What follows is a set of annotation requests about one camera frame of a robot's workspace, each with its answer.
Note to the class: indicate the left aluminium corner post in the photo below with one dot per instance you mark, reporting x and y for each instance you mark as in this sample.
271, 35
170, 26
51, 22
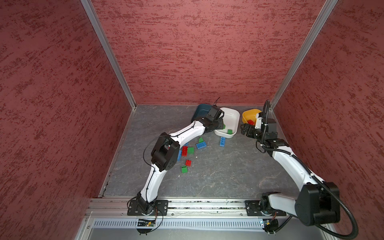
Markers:
97, 26

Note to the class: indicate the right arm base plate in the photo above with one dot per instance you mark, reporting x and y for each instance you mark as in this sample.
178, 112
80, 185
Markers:
253, 209

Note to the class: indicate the dark teal container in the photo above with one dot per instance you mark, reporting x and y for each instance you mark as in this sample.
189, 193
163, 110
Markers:
201, 111

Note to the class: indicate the green lego left cluster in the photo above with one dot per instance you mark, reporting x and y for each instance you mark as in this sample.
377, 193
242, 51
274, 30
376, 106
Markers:
190, 150

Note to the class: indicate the white container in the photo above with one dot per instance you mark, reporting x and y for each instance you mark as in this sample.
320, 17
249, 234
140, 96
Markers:
231, 121

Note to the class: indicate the red lego left cluster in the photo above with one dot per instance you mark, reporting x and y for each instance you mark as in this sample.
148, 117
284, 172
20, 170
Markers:
184, 151

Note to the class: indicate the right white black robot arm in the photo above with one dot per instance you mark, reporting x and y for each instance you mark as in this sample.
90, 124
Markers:
318, 202

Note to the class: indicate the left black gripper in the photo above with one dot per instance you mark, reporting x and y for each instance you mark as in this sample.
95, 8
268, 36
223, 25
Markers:
220, 124

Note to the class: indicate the blue long lego left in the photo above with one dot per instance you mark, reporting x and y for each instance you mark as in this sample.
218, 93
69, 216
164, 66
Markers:
179, 155

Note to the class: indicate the small red lego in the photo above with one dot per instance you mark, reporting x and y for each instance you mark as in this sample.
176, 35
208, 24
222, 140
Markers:
188, 162

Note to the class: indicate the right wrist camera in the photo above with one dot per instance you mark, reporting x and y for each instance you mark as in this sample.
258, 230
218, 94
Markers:
268, 131

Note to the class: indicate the aluminium front rail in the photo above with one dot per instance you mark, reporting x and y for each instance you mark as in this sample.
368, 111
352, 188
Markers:
177, 208

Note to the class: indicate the yellow container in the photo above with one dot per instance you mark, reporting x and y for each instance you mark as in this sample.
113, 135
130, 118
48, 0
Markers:
250, 116

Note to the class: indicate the green lego bottom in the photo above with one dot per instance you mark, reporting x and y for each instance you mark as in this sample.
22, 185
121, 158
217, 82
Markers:
184, 169

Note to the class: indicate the aluminium corner post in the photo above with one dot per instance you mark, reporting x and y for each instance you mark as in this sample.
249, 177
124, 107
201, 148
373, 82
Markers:
317, 26
97, 26

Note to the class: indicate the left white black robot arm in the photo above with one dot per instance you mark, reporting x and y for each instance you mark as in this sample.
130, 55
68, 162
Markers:
166, 150

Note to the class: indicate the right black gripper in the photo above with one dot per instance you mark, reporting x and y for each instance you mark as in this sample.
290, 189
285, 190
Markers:
250, 127

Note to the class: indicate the right aluminium corner post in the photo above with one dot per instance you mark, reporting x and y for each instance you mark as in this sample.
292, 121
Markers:
317, 26

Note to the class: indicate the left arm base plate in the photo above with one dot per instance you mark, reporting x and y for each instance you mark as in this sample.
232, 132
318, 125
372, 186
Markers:
156, 208

